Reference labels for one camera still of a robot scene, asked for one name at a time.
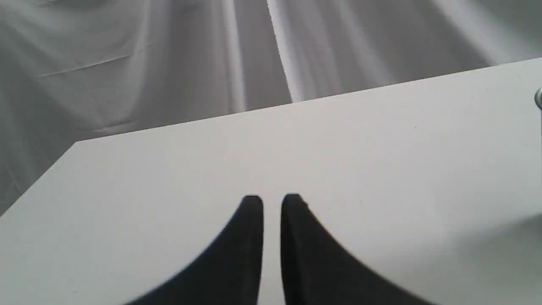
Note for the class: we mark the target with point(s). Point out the stainless steel cup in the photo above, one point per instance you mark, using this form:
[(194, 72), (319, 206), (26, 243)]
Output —
[(538, 98)]

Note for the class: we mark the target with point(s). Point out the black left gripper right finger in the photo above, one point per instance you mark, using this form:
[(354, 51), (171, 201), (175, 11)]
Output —
[(317, 270)]

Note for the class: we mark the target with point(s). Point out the grey backdrop cloth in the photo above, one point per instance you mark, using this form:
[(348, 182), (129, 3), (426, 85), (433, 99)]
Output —
[(74, 70)]

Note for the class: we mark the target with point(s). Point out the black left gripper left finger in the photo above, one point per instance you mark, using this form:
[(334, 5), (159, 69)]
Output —
[(228, 272)]

